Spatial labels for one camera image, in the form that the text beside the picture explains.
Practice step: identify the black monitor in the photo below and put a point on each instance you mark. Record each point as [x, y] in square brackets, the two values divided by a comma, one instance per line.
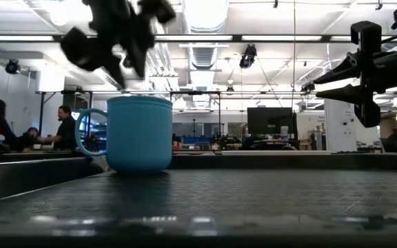
[271, 120]

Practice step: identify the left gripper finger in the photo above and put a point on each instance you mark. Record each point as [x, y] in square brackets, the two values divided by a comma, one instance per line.
[139, 60]
[117, 70]

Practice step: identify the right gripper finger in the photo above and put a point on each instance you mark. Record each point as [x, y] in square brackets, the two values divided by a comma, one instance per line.
[346, 93]
[345, 67]

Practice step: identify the silver ventilation duct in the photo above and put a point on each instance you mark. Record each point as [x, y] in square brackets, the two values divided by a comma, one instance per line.
[203, 55]

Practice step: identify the black textured tray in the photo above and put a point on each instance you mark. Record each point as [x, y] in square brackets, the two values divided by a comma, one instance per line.
[219, 193]

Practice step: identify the black wall camera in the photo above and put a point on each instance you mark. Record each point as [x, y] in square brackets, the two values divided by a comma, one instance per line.
[12, 67]

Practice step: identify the black overhead camera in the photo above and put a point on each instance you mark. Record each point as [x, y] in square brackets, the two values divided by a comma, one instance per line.
[248, 56]

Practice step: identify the blue plastic mug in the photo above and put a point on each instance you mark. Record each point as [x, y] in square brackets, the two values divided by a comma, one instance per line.
[140, 134]

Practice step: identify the blue storage bin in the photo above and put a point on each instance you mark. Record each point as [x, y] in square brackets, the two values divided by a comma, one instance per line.
[196, 140]

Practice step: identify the white pillar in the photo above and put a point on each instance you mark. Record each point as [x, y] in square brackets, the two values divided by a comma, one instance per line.
[340, 137]

